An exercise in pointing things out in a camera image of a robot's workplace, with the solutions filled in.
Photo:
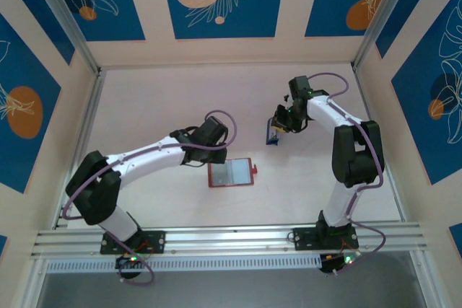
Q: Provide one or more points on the black controller board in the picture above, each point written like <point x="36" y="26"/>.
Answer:
<point x="126" y="261"/>
<point x="332" y="263"/>

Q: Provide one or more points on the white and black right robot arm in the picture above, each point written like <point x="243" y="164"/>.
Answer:
<point x="355" y="156"/>

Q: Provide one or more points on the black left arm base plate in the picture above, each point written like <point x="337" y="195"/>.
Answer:
<point x="155" y="241"/>

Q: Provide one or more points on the aluminium side rail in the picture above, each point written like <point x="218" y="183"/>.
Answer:
<point x="92" y="106"/>
<point x="371" y="113"/>

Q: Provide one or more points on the black right controller board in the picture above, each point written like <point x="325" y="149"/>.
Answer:
<point x="332" y="263"/>

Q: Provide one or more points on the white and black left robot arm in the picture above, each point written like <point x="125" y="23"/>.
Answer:
<point x="104" y="185"/>

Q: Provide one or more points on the red leather card holder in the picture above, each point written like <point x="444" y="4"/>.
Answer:
<point x="240" y="172"/>

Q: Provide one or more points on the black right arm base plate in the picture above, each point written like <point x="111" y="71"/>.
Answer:
<point x="305" y="239"/>

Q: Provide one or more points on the aluminium mounting rail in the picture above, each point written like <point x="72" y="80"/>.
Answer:
<point x="231" y="237"/>

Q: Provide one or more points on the black left controller board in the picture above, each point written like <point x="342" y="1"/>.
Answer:
<point x="126" y="261"/>

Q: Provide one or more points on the aluminium corner post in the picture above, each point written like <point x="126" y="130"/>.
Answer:
<point x="382" y="12"/>
<point x="65" y="19"/>

